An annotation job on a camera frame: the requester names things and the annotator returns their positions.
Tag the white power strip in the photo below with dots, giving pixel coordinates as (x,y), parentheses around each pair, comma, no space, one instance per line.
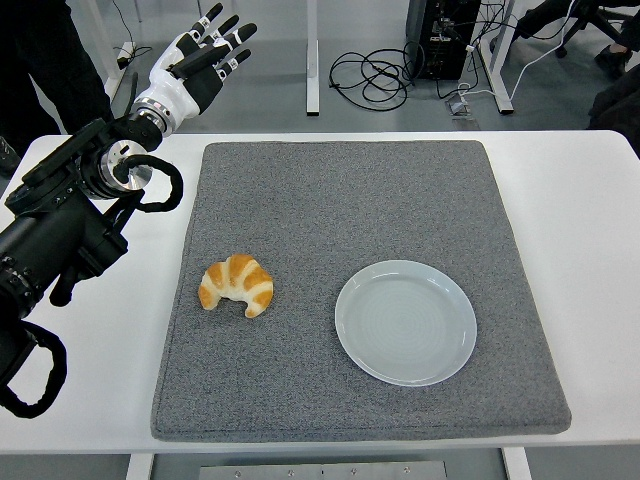
(125,54)

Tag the person in dark clothing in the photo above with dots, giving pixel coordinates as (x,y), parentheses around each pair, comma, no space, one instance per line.
(40,50)

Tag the grey fabric mat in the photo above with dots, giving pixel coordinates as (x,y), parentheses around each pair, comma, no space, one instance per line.
(300,200)

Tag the black office chair base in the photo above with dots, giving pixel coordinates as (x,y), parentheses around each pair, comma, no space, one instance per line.
(600,15)

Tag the golden croissant bread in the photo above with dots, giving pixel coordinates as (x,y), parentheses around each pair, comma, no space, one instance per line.
(245,280)

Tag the grey metal plate with screws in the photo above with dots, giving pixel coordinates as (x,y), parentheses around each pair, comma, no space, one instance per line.
(320,471)

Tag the black computer tower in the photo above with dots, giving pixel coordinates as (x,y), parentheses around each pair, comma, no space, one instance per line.
(440,45)

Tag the metal floor socket box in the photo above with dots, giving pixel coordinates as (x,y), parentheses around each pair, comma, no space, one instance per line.
(457,107)

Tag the white table leg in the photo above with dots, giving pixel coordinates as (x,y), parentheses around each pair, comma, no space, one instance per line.
(139,469)
(517,467)

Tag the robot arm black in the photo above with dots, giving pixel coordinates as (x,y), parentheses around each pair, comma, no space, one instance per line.
(50,235)

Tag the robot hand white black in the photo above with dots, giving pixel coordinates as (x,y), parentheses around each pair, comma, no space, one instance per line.
(172,87)

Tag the seated person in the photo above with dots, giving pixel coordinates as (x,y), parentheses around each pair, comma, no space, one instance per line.
(615,105)

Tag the pale grey round plate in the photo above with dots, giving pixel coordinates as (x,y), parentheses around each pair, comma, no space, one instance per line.
(405,325)

